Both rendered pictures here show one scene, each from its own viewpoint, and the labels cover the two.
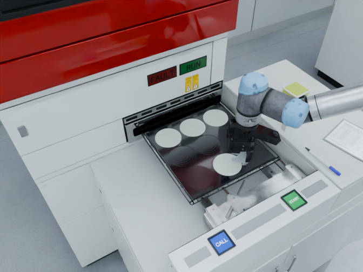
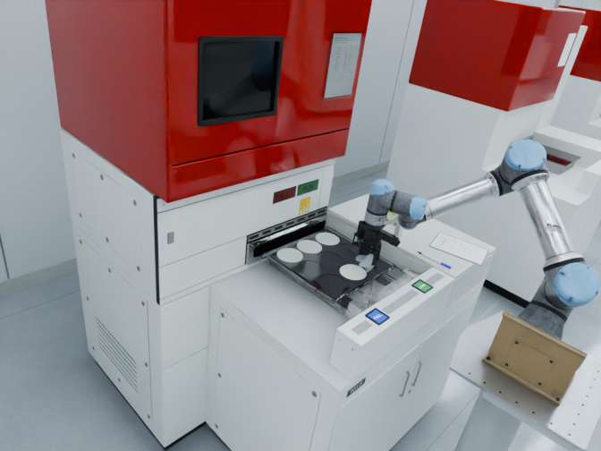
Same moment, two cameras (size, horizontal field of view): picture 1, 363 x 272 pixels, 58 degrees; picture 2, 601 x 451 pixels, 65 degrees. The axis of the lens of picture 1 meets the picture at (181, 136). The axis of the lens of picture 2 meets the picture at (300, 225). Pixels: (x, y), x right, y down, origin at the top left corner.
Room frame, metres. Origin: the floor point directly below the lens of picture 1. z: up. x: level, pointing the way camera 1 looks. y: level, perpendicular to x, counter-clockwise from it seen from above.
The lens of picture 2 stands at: (-0.59, 0.54, 1.87)
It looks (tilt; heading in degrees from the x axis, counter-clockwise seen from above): 29 degrees down; 341
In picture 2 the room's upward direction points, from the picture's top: 8 degrees clockwise
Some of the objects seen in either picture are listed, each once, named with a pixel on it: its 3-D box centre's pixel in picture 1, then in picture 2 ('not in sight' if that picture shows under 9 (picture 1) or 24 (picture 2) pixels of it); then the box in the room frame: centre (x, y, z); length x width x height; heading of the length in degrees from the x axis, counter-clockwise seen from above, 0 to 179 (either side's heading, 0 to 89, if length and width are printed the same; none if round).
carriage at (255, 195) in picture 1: (256, 200); (385, 299); (0.60, -0.24, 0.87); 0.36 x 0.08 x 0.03; 120
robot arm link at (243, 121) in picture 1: (248, 115); (376, 216); (0.73, -0.20, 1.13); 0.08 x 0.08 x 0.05
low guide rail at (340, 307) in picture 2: not in sight; (317, 291); (0.71, -0.02, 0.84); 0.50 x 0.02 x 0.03; 30
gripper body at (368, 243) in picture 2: (242, 133); (368, 236); (0.73, -0.19, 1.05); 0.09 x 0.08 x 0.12; 89
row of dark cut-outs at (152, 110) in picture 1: (175, 101); (289, 223); (1.01, 0.02, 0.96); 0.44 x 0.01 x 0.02; 120
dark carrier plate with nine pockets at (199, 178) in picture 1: (208, 145); (329, 259); (0.83, -0.10, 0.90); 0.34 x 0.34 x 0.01; 30
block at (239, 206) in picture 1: (238, 205); (375, 301); (0.57, -0.18, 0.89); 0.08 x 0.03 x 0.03; 30
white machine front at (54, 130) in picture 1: (130, 103); (256, 220); (0.93, 0.18, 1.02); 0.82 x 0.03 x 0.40; 120
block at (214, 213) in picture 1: (217, 217); (360, 310); (0.53, -0.11, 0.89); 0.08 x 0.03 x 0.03; 30
